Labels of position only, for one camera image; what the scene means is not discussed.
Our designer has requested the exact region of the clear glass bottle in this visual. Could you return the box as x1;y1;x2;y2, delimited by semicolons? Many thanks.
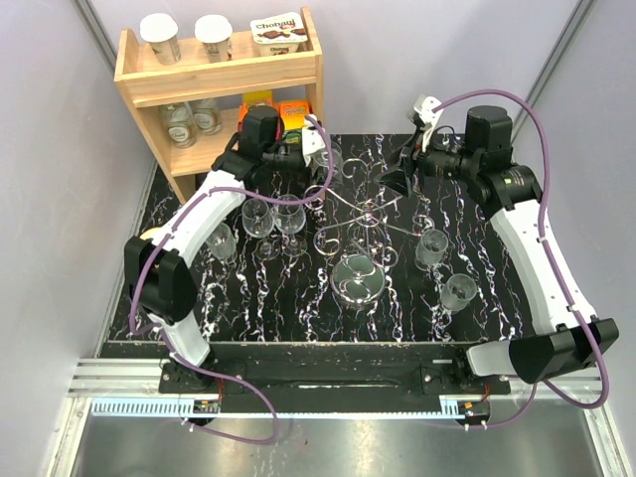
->
191;98;223;135
159;102;197;148

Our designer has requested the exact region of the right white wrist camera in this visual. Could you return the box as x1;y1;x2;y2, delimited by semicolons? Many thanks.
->
411;94;443;151

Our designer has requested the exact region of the chrome wine glass rack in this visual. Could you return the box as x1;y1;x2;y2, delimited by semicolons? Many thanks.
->
307;167;433;309

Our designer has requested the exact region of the left clear glass bottle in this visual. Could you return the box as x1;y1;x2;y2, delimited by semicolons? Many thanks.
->
159;102;197;148

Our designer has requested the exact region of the clear stemmed wine glass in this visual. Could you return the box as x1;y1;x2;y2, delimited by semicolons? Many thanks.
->
241;198;279;261
273;194;307;257

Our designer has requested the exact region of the green Scrub Daddy box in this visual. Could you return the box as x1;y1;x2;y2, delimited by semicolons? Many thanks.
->
278;99;312;144

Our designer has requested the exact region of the clear stemmed wine glass right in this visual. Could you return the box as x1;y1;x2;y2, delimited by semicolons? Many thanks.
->
273;194;307;257

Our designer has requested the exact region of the left white lidded cup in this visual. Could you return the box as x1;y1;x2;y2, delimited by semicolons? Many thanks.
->
139;13;181;66

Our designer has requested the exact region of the pink sponge box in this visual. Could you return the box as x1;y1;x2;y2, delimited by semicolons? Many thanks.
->
238;89;275;129

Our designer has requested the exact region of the wooden two-tier shelf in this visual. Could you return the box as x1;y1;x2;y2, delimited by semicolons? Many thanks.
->
114;7;325;203

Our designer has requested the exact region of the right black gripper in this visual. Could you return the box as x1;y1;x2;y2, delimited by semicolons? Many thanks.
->
374;125;480;200

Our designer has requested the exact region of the Chobani yogurt tub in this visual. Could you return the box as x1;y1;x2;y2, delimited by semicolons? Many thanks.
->
249;12;308;57

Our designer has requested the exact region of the white lidded cup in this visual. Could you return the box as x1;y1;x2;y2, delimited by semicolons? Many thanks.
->
195;14;233;63
139;13;181;66

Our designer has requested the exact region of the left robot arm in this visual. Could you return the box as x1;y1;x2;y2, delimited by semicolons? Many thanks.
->
124;106;330;393

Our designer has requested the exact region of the clear stemmed wine glass left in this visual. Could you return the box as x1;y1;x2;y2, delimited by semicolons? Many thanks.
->
241;198;279;261

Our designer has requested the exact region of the round yellow wooden coaster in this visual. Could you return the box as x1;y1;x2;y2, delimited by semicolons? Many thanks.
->
139;228;160;240

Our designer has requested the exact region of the right white lidded cup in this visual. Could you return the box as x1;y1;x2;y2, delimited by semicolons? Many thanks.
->
195;14;233;63

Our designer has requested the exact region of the right clear glass bottle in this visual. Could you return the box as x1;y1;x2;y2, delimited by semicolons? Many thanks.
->
191;98;223;135

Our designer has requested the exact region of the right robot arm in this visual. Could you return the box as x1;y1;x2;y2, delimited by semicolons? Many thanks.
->
377;96;619;394

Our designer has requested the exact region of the ribbed goblet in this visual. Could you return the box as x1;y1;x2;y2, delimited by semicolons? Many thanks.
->
206;223;237;263
414;229;449;269
440;273;478;313
311;141;344;190

